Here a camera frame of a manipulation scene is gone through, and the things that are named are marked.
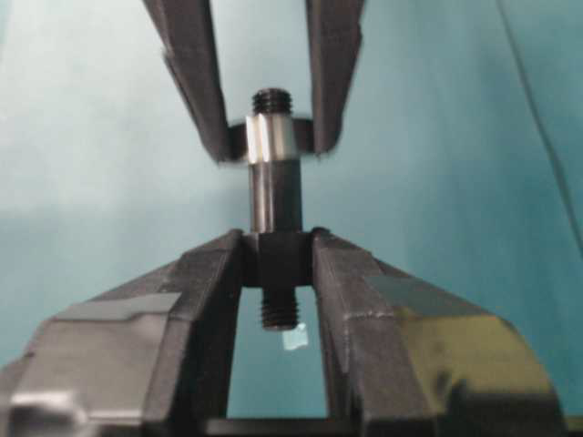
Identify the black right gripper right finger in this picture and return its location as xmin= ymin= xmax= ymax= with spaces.
xmin=312 ymin=229 xmax=568 ymax=436

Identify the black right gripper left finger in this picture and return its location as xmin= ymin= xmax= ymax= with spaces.
xmin=1 ymin=230 xmax=256 ymax=436

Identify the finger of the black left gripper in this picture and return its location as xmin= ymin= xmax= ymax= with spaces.
xmin=293 ymin=1 xmax=363 ymax=155
xmin=144 ymin=1 xmax=243 ymax=163

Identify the dark threaded metal shaft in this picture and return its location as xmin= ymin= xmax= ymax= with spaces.
xmin=245 ymin=87 xmax=302 ymax=331

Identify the small pale tape square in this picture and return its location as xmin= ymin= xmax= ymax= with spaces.
xmin=281 ymin=322 xmax=310 ymax=351

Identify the teal cloth table cover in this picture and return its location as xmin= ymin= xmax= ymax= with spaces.
xmin=1 ymin=1 xmax=582 ymax=414

